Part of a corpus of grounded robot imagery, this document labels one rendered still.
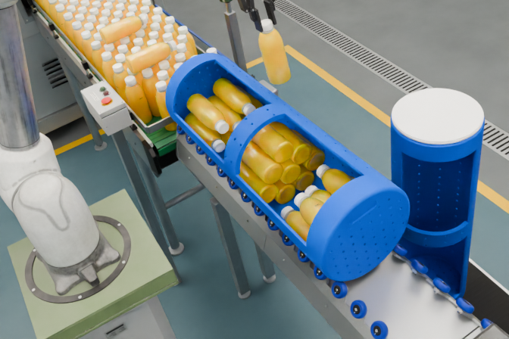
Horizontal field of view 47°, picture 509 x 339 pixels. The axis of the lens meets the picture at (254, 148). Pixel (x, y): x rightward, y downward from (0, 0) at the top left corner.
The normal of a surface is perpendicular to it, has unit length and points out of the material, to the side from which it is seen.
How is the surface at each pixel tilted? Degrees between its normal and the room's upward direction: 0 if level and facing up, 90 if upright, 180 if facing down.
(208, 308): 0
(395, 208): 90
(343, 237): 90
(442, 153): 90
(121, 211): 2
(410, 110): 0
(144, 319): 90
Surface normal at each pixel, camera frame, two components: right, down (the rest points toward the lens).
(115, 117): 0.53, 0.48
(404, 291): -0.16, -0.75
